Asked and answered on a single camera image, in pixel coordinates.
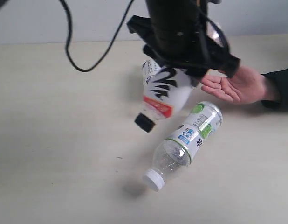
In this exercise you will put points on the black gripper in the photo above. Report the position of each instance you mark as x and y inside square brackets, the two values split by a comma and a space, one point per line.
[204, 48]

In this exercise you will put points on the white bottle black cap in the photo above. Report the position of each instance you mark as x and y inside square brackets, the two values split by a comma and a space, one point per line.
[166, 91]

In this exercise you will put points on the lime label clear bottle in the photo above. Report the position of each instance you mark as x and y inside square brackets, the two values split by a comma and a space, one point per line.
[178, 150]

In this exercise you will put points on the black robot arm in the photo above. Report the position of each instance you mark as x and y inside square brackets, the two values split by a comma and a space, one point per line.
[177, 14]

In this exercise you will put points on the person's open hand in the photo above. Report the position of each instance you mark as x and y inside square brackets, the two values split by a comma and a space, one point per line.
[247, 86]

